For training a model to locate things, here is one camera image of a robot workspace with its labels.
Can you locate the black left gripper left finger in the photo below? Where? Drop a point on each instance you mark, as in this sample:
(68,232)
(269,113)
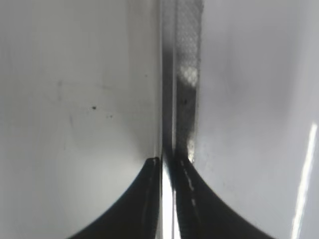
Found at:
(124,206)

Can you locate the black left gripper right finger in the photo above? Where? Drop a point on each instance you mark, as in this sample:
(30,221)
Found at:
(211,206)

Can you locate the white whiteboard with grey frame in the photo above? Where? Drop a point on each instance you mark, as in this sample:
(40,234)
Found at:
(92,89)

